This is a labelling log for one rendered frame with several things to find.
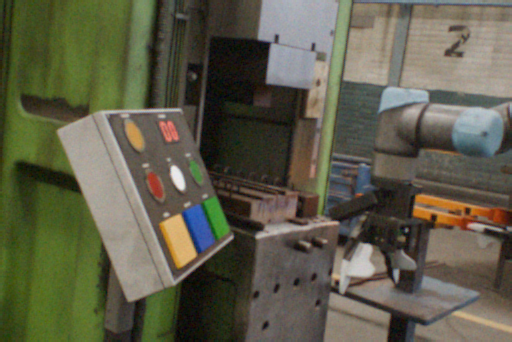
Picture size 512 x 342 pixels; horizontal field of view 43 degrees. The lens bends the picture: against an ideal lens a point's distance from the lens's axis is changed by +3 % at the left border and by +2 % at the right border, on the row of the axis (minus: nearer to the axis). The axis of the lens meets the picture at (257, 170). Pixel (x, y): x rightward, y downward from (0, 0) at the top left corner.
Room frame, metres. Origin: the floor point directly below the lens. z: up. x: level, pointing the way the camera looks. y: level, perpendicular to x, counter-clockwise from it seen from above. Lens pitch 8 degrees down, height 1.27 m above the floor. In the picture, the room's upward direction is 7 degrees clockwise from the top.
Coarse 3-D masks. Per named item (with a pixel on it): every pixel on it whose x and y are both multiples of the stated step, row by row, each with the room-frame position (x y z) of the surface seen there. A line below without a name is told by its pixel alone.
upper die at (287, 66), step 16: (224, 48) 1.61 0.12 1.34; (240, 48) 1.57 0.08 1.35; (256, 48) 1.55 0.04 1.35; (272, 48) 1.53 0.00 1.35; (288, 48) 1.58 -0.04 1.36; (208, 64) 1.64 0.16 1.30; (224, 64) 1.60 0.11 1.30; (240, 64) 1.57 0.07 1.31; (256, 64) 1.54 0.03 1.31; (272, 64) 1.53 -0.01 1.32; (288, 64) 1.58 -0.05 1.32; (304, 64) 1.64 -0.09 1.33; (240, 80) 1.57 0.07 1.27; (256, 80) 1.54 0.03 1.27; (272, 80) 1.54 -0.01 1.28; (288, 80) 1.59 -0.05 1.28; (304, 80) 1.65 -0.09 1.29
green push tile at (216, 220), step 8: (208, 200) 1.17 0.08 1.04; (216, 200) 1.20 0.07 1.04; (208, 208) 1.15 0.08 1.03; (216, 208) 1.19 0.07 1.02; (208, 216) 1.14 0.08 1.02; (216, 216) 1.17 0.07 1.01; (216, 224) 1.15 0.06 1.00; (224, 224) 1.19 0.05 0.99; (216, 232) 1.13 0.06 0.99; (224, 232) 1.17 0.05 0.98; (216, 240) 1.13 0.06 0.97
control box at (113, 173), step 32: (64, 128) 0.95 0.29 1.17; (96, 128) 0.93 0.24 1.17; (160, 128) 1.11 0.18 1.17; (96, 160) 0.93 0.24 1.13; (128, 160) 0.94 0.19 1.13; (160, 160) 1.05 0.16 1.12; (192, 160) 1.19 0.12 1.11; (96, 192) 0.93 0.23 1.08; (128, 192) 0.92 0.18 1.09; (192, 192) 1.13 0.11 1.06; (96, 224) 0.93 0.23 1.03; (128, 224) 0.92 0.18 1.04; (128, 256) 0.92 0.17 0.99; (160, 256) 0.91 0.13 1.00; (128, 288) 0.92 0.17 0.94; (160, 288) 0.91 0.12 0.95
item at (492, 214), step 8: (416, 200) 2.00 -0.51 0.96; (424, 200) 1.98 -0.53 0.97; (432, 200) 1.97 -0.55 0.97; (440, 200) 1.95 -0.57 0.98; (448, 208) 1.94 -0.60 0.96; (456, 208) 1.92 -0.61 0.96; (480, 208) 1.89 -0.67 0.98; (496, 208) 1.86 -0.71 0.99; (488, 216) 1.86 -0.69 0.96; (496, 216) 1.86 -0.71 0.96; (504, 216) 1.85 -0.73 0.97; (504, 224) 1.84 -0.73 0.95
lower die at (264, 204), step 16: (224, 192) 1.61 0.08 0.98; (240, 192) 1.60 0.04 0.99; (256, 192) 1.61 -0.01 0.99; (272, 192) 1.60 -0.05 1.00; (288, 192) 1.66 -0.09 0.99; (224, 208) 1.57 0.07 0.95; (240, 208) 1.54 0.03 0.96; (256, 208) 1.54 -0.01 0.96; (272, 208) 1.59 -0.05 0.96; (288, 208) 1.65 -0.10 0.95
